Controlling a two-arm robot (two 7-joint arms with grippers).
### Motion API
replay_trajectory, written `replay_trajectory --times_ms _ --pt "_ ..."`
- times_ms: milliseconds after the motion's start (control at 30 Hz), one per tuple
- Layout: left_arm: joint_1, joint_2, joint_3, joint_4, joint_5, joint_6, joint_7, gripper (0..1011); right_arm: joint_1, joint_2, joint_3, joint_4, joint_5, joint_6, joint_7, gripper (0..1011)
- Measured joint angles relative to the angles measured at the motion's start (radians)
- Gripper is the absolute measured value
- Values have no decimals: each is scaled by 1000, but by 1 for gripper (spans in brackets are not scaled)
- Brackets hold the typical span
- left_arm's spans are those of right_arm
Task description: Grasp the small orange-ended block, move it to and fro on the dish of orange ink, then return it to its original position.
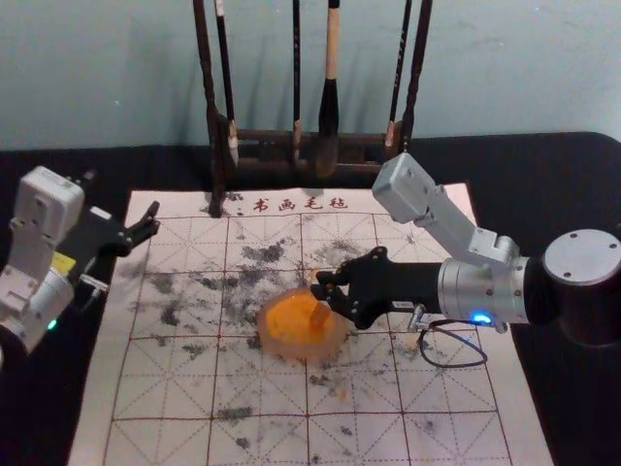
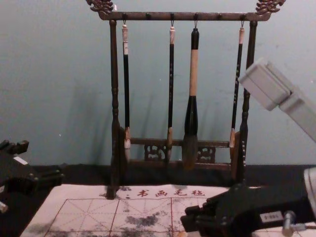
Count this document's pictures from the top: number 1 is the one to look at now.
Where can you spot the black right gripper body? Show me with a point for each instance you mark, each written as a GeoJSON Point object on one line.
{"type": "Point", "coordinates": [402, 286]}

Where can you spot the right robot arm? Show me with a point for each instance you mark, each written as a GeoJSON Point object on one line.
{"type": "Point", "coordinates": [572, 291]}

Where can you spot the thin dark brush brown ferrule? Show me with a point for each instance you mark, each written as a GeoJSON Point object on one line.
{"type": "Point", "coordinates": [399, 73]}

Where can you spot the translucent orange round dish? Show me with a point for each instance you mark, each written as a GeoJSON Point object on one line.
{"type": "Point", "coordinates": [286, 325]}

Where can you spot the white felt mat red grid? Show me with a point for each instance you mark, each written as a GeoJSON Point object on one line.
{"type": "Point", "coordinates": [194, 388]}

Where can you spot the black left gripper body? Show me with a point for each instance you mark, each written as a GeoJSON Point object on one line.
{"type": "Point", "coordinates": [92, 242]}

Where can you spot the thin dark calligraphy brush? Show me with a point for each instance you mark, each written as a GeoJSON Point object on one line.
{"type": "Point", "coordinates": [296, 73]}

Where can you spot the thin dark brush white tip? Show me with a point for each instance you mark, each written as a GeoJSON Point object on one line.
{"type": "Point", "coordinates": [225, 73]}

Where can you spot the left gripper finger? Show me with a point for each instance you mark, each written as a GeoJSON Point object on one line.
{"type": "Point", "coordinates": [145, 221]}
{"type": "Point", "coordinates": [145, 234]}

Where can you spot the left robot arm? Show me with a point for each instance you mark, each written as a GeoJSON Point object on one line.
{"type": "Point", "coordinates": [39, 242]}

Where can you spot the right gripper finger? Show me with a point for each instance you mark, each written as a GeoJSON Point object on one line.
{"type": "Point", "coordinates": [364, 259]}
{"type": "Point", "coordinates": [356, 313]}

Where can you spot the black table cloth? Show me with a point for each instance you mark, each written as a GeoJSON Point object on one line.
{"type": "Point", "coordinates": [558, 194]}

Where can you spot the dark wooden brush rack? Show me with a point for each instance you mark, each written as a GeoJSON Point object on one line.
{"type": "Point", "coordinates": [271, 135]}

